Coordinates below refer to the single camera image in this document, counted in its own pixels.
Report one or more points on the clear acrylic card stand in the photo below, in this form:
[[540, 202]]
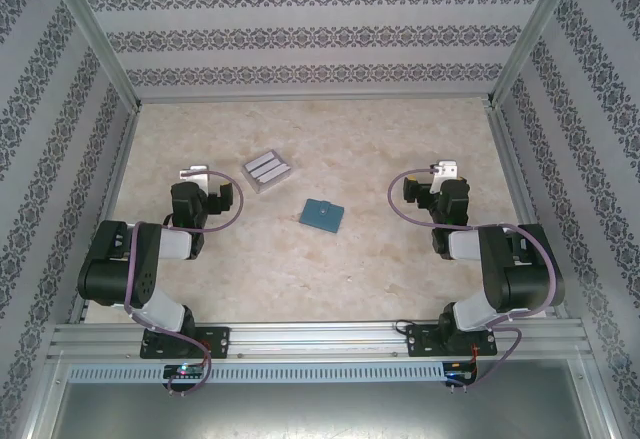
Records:
[[267, 188]]

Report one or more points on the teal card holder wallet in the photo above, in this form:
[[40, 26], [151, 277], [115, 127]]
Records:
[[320, 215]]

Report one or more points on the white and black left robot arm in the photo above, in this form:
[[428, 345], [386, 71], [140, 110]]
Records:
[[120, 269]]

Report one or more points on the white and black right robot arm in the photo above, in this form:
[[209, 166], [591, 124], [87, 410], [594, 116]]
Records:
[[525, 269]]

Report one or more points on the small circuit board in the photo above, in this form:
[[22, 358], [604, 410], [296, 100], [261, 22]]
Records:
[[460, 372], [185, 371]]

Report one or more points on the grey metal panel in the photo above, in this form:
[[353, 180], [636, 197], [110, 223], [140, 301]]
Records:
[[320, 414]]

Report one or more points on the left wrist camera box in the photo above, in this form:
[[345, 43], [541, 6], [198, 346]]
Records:
[[197, 175]]

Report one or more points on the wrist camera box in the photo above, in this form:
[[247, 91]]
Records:
[[446, 169], [197, 175]]

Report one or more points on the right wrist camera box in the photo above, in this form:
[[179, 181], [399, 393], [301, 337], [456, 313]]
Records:
[[446, 169]]

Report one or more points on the aluminium frame bar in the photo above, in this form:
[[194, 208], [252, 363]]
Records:
[[509, 159], [116, 179]]

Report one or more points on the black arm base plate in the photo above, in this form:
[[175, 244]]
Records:
[[217, 341], [417, 341]]

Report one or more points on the long aluminium mounting rail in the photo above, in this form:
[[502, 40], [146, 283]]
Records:
[[320, 339]]

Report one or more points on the aluminium frame post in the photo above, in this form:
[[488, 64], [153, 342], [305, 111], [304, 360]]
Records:
[[529, 59], [102, 59]]

